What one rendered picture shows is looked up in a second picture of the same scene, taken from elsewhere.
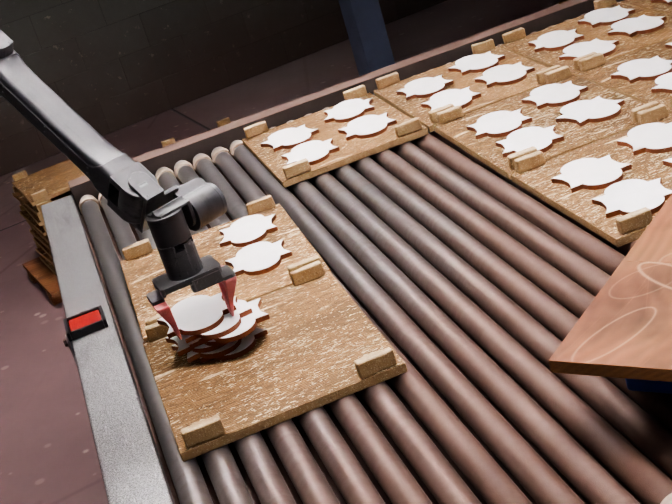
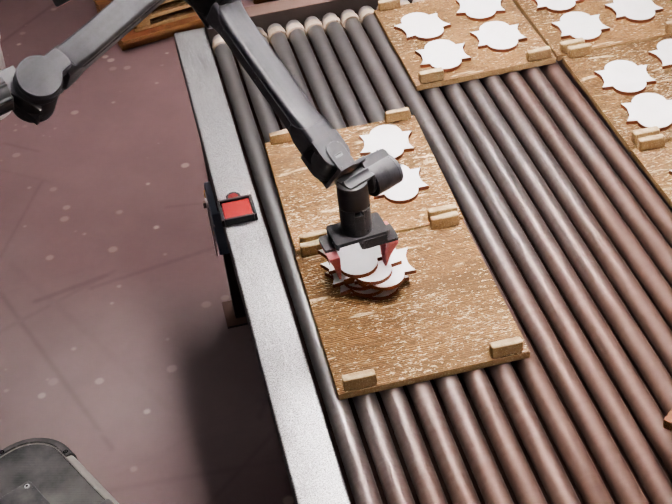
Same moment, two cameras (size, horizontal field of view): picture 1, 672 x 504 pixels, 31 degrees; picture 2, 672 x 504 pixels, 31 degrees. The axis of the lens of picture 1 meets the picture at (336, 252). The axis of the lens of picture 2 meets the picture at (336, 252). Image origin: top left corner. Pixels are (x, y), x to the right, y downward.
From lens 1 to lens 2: 0.70 m
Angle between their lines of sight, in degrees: 16
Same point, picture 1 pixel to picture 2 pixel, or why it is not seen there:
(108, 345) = (260, 243)
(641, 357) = not seen: outside the picture
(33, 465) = (106, 230)
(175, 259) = (353, 222)
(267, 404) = (411, 362)
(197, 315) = (354, 257)
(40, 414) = (111, 175)
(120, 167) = (320, 133)
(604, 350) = not seen: outside the picture
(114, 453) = (276, 371)
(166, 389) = (321, 318)
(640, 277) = not seen: outside the picture
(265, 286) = (404, 220)
